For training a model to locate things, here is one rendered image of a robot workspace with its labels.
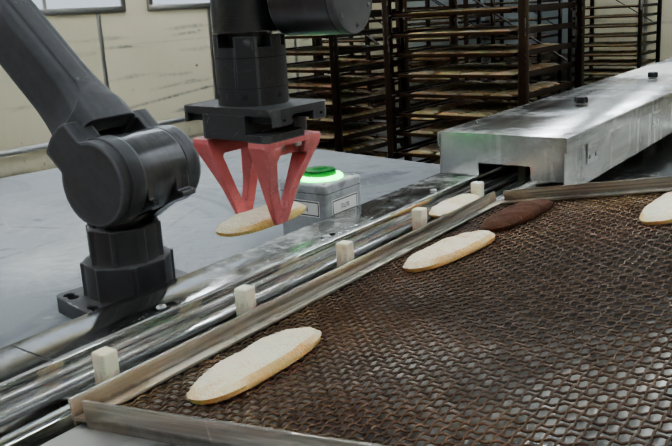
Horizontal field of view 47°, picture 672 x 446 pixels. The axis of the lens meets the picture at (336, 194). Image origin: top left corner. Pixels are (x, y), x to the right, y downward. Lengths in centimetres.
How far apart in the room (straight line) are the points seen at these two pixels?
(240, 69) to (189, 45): 598
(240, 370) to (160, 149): 35
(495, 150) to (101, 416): 72
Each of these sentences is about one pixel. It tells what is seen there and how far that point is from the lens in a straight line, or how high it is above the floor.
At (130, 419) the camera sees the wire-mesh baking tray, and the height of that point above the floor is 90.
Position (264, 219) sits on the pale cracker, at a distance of 64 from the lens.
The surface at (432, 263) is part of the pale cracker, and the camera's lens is 58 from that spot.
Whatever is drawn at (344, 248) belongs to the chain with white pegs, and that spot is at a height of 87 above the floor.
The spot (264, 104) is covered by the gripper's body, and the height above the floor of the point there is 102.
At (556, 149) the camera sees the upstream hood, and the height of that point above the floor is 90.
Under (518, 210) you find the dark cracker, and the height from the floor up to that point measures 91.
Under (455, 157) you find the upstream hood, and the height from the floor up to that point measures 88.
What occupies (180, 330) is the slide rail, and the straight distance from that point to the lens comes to 63.
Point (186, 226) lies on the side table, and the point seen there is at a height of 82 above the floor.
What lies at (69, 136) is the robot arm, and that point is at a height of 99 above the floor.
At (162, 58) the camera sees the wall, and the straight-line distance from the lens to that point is 639.
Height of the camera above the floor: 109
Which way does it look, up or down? 13 degrees down
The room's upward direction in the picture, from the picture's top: 3 degrees counter-clockwise
